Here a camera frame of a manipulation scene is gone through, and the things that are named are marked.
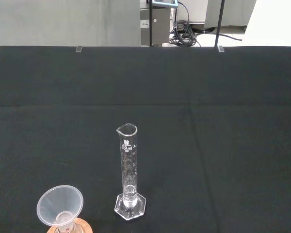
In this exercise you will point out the black bench cloth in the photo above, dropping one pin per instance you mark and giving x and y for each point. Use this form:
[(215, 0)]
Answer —
[(208, 145)]

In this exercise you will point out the thin black tripod pole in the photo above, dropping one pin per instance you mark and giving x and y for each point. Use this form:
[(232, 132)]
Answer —
[(150, 24)]

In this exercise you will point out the grey metal cabinet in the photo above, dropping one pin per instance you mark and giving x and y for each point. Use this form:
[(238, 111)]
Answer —
[(160, 24)]

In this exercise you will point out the clear cloth clip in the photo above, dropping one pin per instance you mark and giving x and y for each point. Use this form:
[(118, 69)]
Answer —
[(221, 49), (79, 49)]

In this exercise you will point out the blue-framed device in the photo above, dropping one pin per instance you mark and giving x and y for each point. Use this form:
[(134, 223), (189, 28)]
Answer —
[(165, 3)]

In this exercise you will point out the thick black tripod pole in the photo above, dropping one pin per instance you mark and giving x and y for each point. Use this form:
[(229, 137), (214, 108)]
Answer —
[(218, 24)]

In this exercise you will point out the translucent plastic funnel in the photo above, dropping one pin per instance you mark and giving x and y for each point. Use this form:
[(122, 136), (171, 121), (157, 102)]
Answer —
[(51, 201)]

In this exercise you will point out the clear round-bottom flask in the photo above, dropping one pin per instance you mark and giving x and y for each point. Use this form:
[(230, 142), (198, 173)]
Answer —
[(68, 229)]

